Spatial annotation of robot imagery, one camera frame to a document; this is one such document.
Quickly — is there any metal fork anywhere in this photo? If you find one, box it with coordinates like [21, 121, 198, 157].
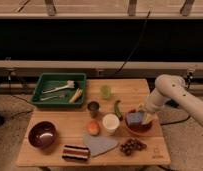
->
[40, 94, 67, 101]

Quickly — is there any striped rectangular plate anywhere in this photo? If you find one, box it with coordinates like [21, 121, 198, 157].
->
[62, 145, 90, 161]

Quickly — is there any green plastic cup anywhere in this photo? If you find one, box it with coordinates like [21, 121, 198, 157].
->
[100, 85, 111, 100]

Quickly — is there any white brush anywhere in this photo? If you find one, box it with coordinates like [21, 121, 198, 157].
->
[42, 80, 75, 94]

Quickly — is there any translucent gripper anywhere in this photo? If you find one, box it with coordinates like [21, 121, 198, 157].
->
[137, 103, 155, 125]

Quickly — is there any bunch of grapes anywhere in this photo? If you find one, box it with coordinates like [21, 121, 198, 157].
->
[120, 138, 147, 156]

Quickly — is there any red bowl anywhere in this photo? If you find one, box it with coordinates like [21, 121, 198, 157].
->
[125, 109, 152, 136]

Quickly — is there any green plastic tray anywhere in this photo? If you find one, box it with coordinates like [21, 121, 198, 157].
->
[31, 73, 86, 108]

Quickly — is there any grey cloth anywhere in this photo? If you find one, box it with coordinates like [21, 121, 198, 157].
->
[83, 134, 118, 157]

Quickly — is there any white cup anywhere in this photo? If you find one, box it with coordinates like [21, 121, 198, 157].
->
[102, 114, 120, 134]

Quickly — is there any orange fruit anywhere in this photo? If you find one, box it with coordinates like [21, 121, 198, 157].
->
[86, 120, 100, 136]

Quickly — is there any green cucumber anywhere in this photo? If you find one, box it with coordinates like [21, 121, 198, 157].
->
[114, 100, 123, 121]

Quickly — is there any black cable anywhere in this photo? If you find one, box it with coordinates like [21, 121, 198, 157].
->
[115, 10, 152, 74]

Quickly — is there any dark purple bowl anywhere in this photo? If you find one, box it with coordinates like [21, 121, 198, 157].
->
[28, 121, 57, 149]

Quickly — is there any dark metal cup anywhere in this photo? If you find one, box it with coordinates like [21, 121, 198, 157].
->
[87, 101, 100, 118]

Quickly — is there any blue sponge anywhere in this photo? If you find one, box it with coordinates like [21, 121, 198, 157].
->
[126, 112, 143, 126]

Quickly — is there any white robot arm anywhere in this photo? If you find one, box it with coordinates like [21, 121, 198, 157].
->
[143, 74, 203, 127]

